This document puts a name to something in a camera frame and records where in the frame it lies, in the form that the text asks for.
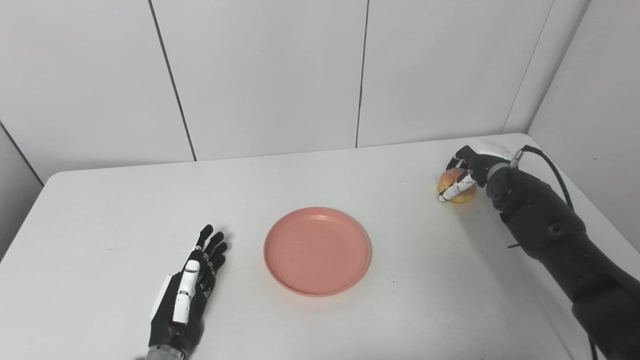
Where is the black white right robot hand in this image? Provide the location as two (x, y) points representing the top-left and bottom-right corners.
(438, 139), (512, 203)

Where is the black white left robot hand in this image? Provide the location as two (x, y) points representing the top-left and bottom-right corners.
(148, 224), (229, 359)

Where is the cream puff pastry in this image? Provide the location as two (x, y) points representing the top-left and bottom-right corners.
(437, 167), (478, 204)

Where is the pink round plate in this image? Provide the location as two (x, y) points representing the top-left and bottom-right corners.
(263, 206), (373, 298)

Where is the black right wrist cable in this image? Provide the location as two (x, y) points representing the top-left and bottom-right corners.
(508, 144), (600, 360)

